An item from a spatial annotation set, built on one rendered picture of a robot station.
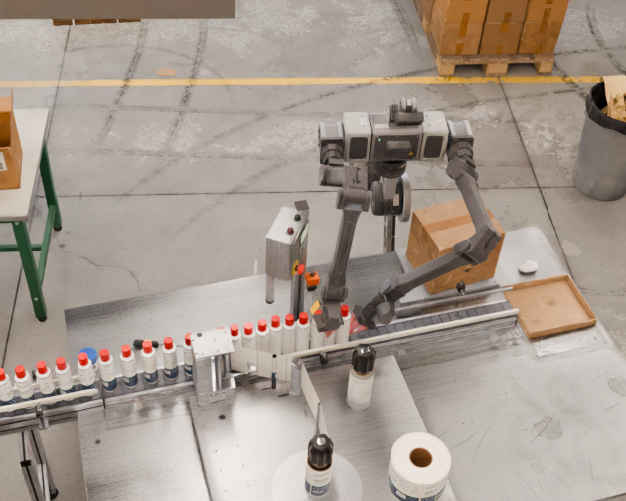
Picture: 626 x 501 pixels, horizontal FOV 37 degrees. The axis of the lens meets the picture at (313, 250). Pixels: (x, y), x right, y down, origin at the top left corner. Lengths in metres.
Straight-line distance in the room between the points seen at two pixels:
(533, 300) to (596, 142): 1.83
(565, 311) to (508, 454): 0.77
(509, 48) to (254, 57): 1.76
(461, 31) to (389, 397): 3.53
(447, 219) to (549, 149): 2.41
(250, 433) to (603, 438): 1.29
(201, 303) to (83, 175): 2.11
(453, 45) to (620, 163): 1.54
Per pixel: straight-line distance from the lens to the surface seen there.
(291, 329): 3.45
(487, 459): 3.46
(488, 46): 6.62
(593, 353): 3.88
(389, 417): 3.44
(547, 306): 3.98
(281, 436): 3.36
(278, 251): 3.19
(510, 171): 5.91
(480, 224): 3.30
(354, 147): 3.57
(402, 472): 3.15
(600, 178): 5.75
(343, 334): 3.55
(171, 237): 5.29
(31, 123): 4.89
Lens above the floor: 3.69
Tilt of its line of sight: 45 degrees down
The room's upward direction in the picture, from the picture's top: 3 degrees clockwise
